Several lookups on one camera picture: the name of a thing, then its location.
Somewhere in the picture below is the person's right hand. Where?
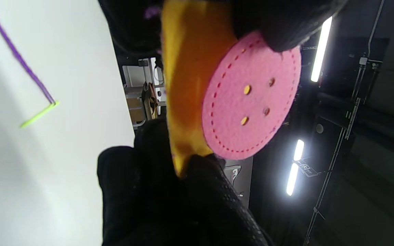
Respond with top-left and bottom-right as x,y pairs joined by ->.
97,118 -> 273,246

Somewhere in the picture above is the person's left hand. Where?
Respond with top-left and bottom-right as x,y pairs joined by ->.
98,0 -> 348,55

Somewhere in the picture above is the pink felt button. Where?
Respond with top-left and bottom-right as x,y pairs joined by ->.
202,30 -> 302,160

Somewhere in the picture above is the yellow felt square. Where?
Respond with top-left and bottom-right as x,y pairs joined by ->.
161,0 -> 238,178

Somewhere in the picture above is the lime green plastic needle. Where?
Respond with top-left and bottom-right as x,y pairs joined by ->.
20,101 -> 60,128

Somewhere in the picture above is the purple thread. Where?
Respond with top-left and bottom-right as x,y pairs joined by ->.
0,0 -> 56,105

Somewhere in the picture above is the long ceiling light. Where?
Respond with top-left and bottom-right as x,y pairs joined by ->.
311,16 -> 333,82
286,139 -> 305,196

